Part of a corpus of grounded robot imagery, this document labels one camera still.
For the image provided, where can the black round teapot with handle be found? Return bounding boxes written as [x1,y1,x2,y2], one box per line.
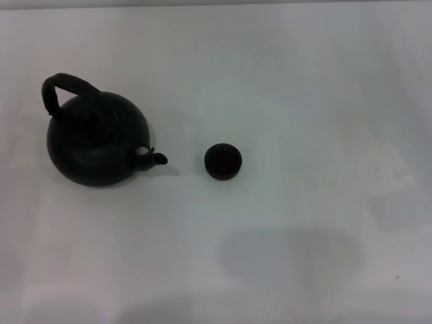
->
[40,72,169,189]

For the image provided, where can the small dark brown teacup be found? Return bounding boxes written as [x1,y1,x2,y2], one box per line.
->
[204,142,243,181]

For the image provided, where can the brown tea liquid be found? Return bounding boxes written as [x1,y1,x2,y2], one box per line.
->
[206,144,241,171]

